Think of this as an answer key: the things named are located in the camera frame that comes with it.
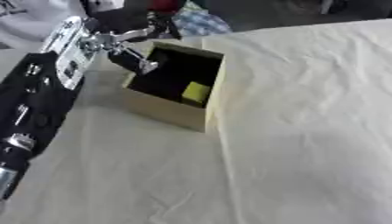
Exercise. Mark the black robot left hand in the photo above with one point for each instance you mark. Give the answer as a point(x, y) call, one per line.
point(127, 59)

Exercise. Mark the tan cardboard box black inside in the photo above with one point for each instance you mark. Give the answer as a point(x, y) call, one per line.
point(163, 112)

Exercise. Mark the yellow block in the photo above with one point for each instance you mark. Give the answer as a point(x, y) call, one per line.
point(196, 92)

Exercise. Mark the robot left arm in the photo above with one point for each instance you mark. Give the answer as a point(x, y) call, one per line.
point(41, 99)

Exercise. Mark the blue white checked bag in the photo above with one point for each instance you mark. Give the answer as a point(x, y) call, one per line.
point(201, 23)

